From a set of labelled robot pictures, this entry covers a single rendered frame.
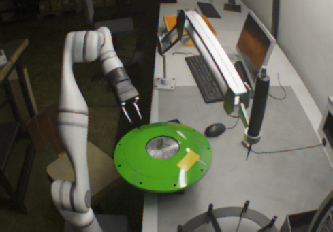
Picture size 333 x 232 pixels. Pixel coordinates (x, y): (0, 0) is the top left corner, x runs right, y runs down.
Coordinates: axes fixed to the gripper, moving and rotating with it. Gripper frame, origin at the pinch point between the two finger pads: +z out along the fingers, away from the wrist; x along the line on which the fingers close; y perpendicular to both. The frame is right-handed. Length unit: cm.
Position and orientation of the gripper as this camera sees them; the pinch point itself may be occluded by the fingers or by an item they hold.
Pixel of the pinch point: (135, 120)
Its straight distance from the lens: 104.5
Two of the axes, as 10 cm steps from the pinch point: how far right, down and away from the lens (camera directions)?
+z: 4.7, 8.5, -2.2
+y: 2.8, -3.8, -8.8
